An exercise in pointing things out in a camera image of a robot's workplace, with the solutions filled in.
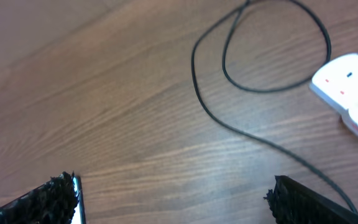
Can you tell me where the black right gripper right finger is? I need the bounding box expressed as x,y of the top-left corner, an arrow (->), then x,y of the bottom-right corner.
264,175 -> 358,224

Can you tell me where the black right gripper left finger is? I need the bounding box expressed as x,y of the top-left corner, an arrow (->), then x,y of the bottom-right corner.
0,172 -> 79,224

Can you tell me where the Samsung Galaxy smartphone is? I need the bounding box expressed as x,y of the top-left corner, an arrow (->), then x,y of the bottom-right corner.
71,175 -> 86,224

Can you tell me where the black USB charging cable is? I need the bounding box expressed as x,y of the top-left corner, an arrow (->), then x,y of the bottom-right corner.
190,0 -> 358,215

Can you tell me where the white power strip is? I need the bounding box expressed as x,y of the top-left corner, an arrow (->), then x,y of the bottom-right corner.
310,53 -> 358,114

